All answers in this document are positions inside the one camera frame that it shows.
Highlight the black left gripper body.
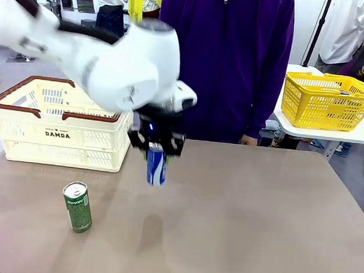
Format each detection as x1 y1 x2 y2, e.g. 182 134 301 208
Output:
130 104 188 147

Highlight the blue Pepsi can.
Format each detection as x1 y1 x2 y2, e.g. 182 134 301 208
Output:
144 142 169 187

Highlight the person's left forearm purple sleeve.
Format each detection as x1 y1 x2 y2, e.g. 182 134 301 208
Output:
243 81 288 141

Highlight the cream basket with brown rim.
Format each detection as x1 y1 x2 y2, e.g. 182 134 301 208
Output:
0 72 137 174

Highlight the yellow plastic shopping basket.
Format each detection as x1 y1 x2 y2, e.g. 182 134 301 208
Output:
279 70 364 133

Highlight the person's left hand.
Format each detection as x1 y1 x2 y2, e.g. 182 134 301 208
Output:
239 135 259 147

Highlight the dark green textured can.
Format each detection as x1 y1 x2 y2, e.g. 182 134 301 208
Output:
59 180 95 234

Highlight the person in purple hoodie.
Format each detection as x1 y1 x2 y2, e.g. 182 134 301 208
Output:
150 0 297 148

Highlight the person with yellow cloth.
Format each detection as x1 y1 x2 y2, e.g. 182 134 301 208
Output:
126 0 166 26

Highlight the person with dark jeans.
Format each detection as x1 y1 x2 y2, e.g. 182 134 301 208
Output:
84 0 130 38

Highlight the black framed panel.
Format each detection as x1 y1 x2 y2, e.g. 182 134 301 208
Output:
73 0 96 14

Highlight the black tripod leg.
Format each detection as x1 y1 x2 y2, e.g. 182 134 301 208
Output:
302 0 333 69

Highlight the person in white shirt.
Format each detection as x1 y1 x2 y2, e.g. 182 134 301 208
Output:
314 0 364 77

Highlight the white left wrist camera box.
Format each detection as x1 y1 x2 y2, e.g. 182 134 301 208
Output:
170 80 199 115

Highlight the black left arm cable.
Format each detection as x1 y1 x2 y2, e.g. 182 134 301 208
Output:
0 0 124 46

